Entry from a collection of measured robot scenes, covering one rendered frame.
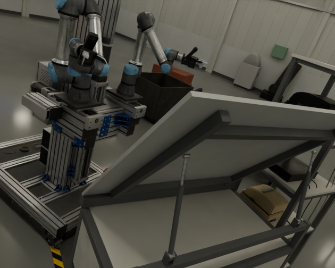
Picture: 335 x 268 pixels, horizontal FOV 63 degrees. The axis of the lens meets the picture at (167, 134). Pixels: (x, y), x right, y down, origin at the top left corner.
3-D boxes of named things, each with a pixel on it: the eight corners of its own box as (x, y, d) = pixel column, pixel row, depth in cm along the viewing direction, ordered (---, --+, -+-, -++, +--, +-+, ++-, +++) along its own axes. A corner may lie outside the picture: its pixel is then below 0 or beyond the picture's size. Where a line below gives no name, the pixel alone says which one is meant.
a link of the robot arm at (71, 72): (89, 78, 153) (92, 59, 149) (68, 76, 147) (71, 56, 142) (84, 74, 159) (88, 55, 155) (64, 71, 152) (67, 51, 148)
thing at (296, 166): (252, 157, 213) (256, 149, 210) (280, 155, 232) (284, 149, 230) (286, 183, 189) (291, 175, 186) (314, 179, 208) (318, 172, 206)
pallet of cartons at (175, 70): (147, 75, 818) (150, 62, 802) (162, 75, 887) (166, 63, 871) (179, 90, 771) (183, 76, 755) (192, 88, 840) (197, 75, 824)
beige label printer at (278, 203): (235, 199, 227) (245, 179, 219) (252, 195, 240) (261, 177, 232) (264, 225, 206) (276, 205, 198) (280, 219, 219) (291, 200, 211)
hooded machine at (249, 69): (253, 90, 1134) (268, 57, 1079) (249, 91, 1081) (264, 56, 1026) (236, 83, 1165) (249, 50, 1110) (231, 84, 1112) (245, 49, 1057)
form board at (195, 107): (234, 179, 214) (234, 177, 214) (377, 118, 137) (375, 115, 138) (82, 195, 148) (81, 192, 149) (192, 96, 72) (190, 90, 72)
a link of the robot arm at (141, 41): (123, 77, 230) (139, 9, 209) (127, 74, 244) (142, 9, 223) (136, 82, 231) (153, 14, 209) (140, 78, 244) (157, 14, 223)
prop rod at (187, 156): (184, 154, 98) (173, 229, 103) (190, 154, 99) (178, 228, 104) (182, 153, 99) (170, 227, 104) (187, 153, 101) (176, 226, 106)
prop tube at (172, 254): (164, 258, 107) (176, 183, 102) (170, 256, 109) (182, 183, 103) (168, 262, 105) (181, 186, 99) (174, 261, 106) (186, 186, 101)
